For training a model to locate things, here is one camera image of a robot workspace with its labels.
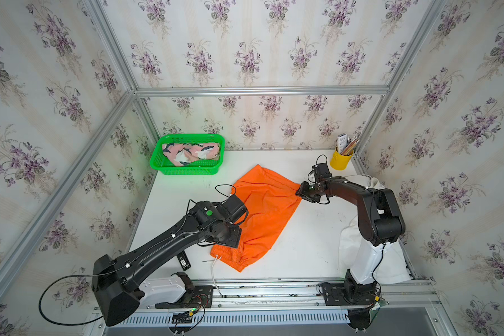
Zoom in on orange shorts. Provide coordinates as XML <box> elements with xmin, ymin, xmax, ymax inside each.
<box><xmin>210</xmin><ymin>165</ymin><xmax>301</xmax><ymax>272</ymax></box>

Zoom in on pink shark print shorts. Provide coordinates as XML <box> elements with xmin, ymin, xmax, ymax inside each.
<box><xmin>162</xmin><ymin>143</ymin><xmax>221</xmax><ymax>167</ymax></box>

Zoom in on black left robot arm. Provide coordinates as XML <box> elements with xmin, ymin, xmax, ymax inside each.
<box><xmin>89</xmin><ymin>194</ymin><xmax>249</xmax><ymax>326</ymax></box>

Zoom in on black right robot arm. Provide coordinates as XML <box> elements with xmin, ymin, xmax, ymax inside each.
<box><xmin>295</xmin><ymin>162</ymin><xmax>405</xmax><ymax>304</ymax></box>

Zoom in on yellow pen cup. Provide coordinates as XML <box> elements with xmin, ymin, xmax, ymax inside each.
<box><xmin>330</xmin><ymin>150</ymin><xmax>354</xmax><ymax>171</ymax></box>

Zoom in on black remote-like device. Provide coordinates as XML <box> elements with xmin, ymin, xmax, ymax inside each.
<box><xmin>176</xmin><ymin>251</ymin><xmax>191</xmax><ymax>272</ymax></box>

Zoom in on pencils in cup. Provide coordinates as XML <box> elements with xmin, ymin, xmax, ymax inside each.
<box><xmin>336</xmin><ymin>134</ymin><xmax>359</xmax><ymax>156</ymax></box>

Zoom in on green plastic basket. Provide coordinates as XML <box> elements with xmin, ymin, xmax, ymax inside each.
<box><xmin>150</xmin><ymin>134</ymin><xmax>226</xmax><ymax>176</ymax></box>

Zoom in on small green-lit circuit board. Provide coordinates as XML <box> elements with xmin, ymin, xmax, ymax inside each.
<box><xmin>170</xmin><ymin>311</ymin><xmax>195</xmax><ymax>325</ymax></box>

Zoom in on white cloth garment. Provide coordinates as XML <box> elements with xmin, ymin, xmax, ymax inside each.
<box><xmin>339</xmin><ymin>176</ymin><xmax>410</xmax><ymax>285</ymax></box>

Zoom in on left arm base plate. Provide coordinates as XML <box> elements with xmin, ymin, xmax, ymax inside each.
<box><xmin>155</xmin><ymin>272</ymin><xmax>214</xmax><ymax>309</ymax></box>

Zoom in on aluminium front rail frame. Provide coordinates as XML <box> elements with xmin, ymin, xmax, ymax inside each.
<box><xmin>85</xmin><ymin>277</ymin><xmax>457</xmax><ymax>335</ymax></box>

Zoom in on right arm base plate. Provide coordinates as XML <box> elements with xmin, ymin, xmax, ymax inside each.
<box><xmin>319</xmin><ymin>280</ymin><xmax>381</xmax><ymax>306</ymax></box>

